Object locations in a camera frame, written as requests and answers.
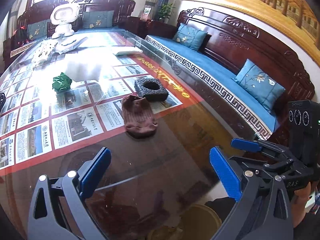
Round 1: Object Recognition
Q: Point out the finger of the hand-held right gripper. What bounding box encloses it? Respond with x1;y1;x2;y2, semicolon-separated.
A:
231;137;293;159
228;155;295;171

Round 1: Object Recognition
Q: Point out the white foam block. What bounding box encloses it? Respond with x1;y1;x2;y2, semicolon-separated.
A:
64;54;103;82

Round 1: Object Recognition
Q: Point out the gold framed tree painting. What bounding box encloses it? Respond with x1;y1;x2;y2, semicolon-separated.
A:
181;0;320;66

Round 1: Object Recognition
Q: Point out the blue embroidered cushion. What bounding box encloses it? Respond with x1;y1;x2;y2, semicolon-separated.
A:
172;23;208;52
82;10;115;29
26;20;51;41
232;59;286;113

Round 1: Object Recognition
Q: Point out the white spotted bag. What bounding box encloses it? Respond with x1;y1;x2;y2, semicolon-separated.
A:
32;39;57;63

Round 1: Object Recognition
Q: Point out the potted green plant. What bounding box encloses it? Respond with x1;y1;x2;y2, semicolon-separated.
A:
158;3;176;23

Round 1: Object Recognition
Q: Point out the person's right hand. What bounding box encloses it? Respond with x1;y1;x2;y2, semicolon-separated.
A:
291;182;314;214

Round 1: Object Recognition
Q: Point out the printed table mat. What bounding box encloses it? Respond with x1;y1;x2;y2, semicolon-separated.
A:
0;29;200;178

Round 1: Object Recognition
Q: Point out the wooden corner table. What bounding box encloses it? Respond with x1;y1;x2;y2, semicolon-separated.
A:
127;16;178;40

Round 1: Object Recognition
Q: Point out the carved wooden sofa by window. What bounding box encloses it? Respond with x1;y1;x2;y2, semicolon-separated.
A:
2;0;136;63

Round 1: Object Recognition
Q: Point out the long carved wooden sofa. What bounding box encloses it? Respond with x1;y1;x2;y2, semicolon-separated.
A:
144;7;316;141

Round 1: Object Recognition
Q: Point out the white folded packet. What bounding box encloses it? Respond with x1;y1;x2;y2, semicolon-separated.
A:
114;48;143;56

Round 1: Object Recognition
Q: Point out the green crumpled paper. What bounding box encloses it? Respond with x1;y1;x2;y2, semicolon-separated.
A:
52;72;73;93

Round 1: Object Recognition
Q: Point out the yellow trash bin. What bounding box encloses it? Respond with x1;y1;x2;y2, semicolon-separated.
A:
147;204;223;240

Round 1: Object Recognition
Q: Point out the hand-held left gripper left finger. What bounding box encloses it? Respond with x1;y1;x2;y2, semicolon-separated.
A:
27;147;112;240

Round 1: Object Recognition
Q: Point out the white robot toy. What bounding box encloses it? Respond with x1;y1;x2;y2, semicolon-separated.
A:
50;2;81;39

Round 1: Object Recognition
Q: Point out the white and blue packet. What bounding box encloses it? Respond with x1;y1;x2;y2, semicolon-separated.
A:
55;37;88;54

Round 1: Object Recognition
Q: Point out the black bag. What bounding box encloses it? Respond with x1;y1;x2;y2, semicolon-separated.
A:
12;26;28;43

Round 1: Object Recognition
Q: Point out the brown sock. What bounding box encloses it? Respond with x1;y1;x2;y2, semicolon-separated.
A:
121;95;159;139

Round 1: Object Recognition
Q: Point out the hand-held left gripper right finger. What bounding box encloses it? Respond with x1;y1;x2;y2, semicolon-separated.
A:
209;146;294;240

